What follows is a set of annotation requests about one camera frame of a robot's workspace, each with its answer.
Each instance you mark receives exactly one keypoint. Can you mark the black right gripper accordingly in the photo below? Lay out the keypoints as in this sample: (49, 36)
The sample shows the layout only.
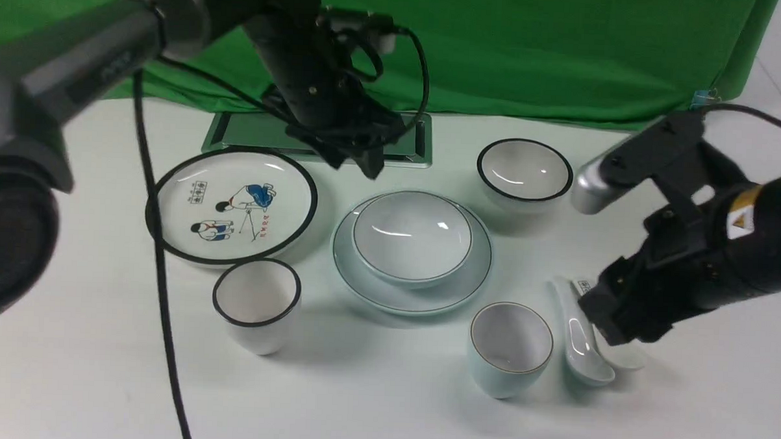
(704, 248)

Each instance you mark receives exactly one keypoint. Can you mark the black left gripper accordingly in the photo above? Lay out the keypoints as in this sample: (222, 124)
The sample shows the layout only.
(321, 83)

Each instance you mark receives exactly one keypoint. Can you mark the white printed ceramic spoon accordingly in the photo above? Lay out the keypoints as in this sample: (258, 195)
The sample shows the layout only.
(623, 358)

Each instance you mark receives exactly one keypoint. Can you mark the pale blue ceramic spoon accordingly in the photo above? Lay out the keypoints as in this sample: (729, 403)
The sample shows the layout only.
(580, 351)

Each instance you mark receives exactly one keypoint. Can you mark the pale blue bowl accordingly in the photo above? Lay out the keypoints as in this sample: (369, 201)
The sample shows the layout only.
(412, 239)

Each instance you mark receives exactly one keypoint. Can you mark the pale blue cup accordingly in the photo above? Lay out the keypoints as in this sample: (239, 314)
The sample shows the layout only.
(508, 347)

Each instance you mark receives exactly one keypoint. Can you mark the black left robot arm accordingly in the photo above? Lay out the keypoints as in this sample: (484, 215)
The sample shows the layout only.
(51, 75)

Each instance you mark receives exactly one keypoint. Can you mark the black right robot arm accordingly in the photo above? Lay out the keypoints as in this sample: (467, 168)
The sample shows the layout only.
(767, 226)

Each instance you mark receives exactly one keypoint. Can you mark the black rimmed illustrated plate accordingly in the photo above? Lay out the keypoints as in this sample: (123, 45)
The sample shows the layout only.
(230, 206)

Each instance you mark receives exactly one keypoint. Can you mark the pale blue plain plate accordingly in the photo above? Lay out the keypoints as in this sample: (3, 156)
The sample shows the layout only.
(442, 298)

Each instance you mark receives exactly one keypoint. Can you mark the black rimmed white bowl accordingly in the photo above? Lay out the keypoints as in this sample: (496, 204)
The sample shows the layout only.
(524, 176)

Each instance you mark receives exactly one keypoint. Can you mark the black rimmed white cup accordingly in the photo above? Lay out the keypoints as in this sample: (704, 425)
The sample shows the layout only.
(260, 302)

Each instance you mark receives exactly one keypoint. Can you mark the blue binder clip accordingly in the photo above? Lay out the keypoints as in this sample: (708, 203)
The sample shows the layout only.
(704, 98)

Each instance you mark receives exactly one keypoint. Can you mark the green backdrop cloth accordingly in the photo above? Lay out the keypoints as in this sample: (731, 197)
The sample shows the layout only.
(608, 63)

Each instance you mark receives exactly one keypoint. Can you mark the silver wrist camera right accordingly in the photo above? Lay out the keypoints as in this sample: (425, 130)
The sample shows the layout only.
(591, 193)

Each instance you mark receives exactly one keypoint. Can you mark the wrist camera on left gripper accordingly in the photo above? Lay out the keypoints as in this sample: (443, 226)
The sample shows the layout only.
(375, 29)

